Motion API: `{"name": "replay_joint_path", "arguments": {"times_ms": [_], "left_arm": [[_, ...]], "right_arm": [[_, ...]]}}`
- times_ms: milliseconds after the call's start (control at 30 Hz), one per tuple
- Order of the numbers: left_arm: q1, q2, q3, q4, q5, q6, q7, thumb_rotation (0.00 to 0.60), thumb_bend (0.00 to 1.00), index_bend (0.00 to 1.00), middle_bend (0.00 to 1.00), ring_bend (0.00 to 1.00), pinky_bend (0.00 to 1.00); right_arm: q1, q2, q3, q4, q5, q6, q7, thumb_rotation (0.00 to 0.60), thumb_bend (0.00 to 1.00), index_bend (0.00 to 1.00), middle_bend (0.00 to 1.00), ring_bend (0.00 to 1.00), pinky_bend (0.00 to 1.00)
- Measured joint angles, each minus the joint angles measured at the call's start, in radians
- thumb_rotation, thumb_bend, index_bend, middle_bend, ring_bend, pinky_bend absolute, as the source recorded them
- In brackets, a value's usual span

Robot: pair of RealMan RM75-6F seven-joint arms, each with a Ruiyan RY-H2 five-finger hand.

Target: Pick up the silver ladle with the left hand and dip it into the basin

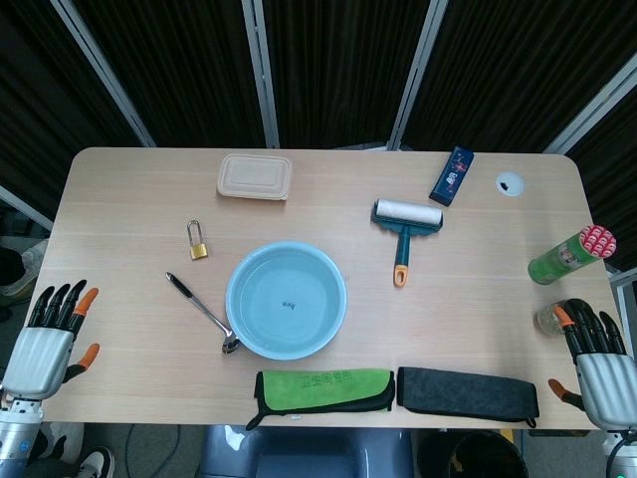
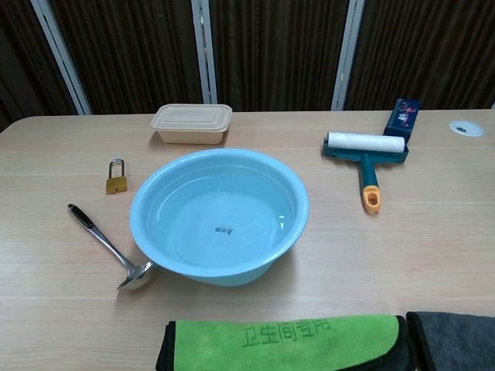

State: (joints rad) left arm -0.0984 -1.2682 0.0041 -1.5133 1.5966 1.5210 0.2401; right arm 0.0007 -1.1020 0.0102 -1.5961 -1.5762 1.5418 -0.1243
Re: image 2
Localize grey partition frame post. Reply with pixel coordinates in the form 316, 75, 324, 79
190, 0, 218, 104
330, 0, 365, 112
29, 0, 93, 116

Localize dark blue printed box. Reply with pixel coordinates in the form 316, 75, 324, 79
382, 98, 422, 145

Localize dark grey cloth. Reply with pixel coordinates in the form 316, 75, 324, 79
405, 311, 495, 371

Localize beige lidded food container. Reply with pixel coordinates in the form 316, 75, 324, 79
149, 103, 233, 145

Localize teal lint roller orange handle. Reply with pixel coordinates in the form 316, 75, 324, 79
322, 131, 410, 215

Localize green microfiber cloth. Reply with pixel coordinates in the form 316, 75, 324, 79
155, 315, 417, 371

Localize light blue plastic basin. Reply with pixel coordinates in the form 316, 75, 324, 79
128, 148, 310, 288

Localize white table cable grommet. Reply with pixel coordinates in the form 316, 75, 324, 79
448, 119, 485, 138

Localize brass padlock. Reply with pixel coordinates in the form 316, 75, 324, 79
105, 158, 129, 196

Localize metal ladle black handle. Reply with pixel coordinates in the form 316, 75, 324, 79
67, 203, 155, 291

